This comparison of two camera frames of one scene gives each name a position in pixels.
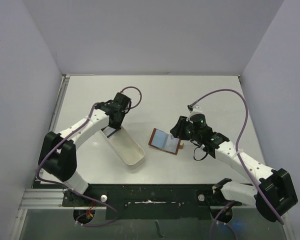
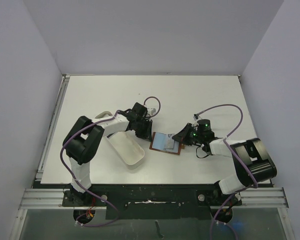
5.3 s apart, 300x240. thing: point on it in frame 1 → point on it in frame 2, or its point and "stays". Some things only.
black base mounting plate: [150, 201] stays
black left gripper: [118, 125] → [147, 134]
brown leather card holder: [165, 142] stays
